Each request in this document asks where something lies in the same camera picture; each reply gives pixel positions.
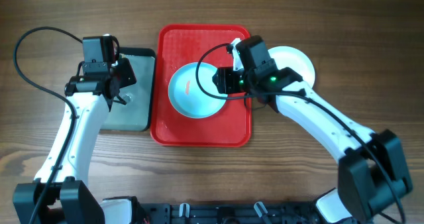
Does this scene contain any light blue plate with stain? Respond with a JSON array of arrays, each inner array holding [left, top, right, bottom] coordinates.
[[168, 62, 227, 119]]

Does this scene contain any white plate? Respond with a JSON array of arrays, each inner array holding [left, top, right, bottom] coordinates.
[[268, 46, 316, 87]]

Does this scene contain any yellow green sponge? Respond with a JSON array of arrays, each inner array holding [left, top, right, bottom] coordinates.
[[120, 92, 133, 103]]

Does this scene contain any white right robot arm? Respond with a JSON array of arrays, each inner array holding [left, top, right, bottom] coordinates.
[[212, 68, 413, 223]]

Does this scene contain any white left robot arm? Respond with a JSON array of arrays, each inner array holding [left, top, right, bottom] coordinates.
[[13, 58, 146, 223]]

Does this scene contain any black metal-lined tray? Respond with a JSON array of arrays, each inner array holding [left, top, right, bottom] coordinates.
[[101, 47, 156, 131]]

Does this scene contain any red plastic tray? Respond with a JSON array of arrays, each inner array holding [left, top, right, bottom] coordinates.
[[150, 24, 252, 148]]

